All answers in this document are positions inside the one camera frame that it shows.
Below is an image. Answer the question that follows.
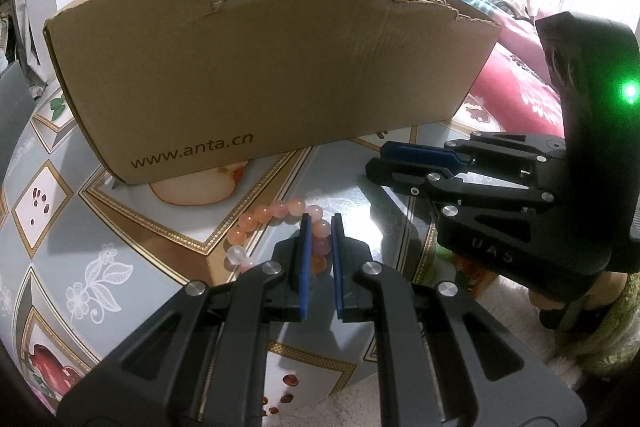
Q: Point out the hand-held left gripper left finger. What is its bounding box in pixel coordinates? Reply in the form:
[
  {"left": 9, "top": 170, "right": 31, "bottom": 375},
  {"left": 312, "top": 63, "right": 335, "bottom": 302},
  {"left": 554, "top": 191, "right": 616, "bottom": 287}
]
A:
[{"left": 56, "top": 213, "right": 314, "bottom": 427}]

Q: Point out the person's right hand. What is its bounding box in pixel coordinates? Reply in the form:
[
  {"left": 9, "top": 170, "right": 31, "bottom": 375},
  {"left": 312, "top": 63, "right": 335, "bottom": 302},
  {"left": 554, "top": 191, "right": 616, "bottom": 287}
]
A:
[{"left": 529, "top": 272, "right": 621, "bottom": 315}]

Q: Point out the person's right forearm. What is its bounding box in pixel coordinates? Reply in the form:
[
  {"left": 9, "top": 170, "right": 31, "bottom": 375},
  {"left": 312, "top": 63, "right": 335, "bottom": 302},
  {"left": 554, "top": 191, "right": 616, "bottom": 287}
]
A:
[{"left": 575, "top": 272, "right": 640, "bottom": 380}]

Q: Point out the pink bead bracelet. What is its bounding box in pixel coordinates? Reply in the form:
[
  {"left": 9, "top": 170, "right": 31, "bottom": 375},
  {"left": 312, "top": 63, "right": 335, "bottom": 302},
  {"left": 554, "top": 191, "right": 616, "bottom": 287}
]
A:
[{"left": 225, "top": 199, "right": 334, "bottom": 276}]

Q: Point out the grey box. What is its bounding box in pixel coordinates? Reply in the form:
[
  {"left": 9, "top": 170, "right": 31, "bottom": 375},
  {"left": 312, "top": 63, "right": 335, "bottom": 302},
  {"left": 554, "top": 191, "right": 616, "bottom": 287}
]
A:
[{"left": 0, "top": 61, "right": 37, "bottom": 168}]

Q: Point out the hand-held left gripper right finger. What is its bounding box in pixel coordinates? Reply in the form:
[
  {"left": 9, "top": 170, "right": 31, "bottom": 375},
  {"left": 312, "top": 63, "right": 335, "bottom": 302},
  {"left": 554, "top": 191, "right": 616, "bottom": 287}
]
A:
[{"left": 331, "top": 213, "right": 585, "bottom": 427}]

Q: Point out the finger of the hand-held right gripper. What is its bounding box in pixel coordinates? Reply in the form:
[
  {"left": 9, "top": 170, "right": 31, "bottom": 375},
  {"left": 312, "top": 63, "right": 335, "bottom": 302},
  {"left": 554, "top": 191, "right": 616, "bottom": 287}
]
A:
[
  {"left": 365, "top": 156, "right": 557, "bottom": 231},
  {"left": 381, "top": 133, "right": 569, "bottom": 181}
]

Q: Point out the brown cardboard box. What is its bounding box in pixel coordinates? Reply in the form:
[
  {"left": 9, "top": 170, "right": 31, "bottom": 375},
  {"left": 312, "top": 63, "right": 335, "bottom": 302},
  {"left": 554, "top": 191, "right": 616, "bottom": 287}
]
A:
[{"left": 42, "top": 0, "right": 503, "bottom": 186}]

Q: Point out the fruit-print tablecloth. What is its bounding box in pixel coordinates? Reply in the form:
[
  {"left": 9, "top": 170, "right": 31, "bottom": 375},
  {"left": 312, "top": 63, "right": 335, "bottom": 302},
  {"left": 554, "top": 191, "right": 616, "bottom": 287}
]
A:
[{"left": 0, "top": 82, "right": 501, "bottom": 419}]

